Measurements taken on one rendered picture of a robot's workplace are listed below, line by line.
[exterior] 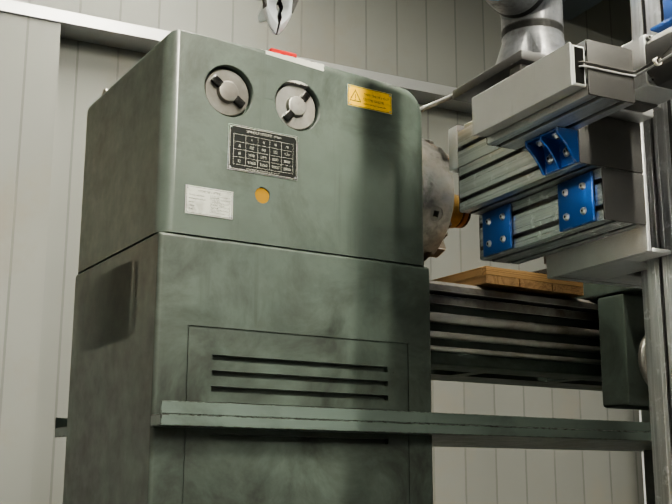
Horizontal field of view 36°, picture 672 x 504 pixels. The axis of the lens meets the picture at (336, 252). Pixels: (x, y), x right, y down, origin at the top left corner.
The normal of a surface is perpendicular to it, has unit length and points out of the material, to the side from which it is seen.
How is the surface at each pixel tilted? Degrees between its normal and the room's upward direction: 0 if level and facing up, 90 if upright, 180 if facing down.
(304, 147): 90
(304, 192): 90
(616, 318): 90
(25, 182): 90
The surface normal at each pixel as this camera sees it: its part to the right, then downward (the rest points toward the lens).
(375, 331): 0.52, -0.18
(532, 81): -0.90, -0.10
